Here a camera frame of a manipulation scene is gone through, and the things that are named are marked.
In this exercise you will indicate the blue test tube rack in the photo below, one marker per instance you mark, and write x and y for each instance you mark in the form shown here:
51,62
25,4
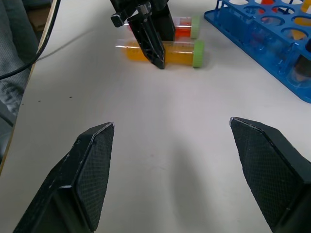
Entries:
257,32

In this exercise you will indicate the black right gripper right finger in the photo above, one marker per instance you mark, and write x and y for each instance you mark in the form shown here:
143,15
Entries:
269,170

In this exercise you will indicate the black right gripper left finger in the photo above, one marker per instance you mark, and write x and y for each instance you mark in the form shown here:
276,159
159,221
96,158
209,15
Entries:
80,184

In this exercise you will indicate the grey fabric clothing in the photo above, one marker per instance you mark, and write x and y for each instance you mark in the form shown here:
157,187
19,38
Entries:
14,36

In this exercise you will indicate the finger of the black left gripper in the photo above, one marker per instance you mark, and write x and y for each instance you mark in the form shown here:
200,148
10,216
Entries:
166,28
149,41

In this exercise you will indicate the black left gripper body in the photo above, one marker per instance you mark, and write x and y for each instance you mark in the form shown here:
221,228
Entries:
131,6

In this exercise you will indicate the red test tube green cap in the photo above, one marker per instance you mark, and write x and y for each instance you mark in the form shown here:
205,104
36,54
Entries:
183,31

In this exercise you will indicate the yellow test tube green cap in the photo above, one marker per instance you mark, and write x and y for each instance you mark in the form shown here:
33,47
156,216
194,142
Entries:
179,55

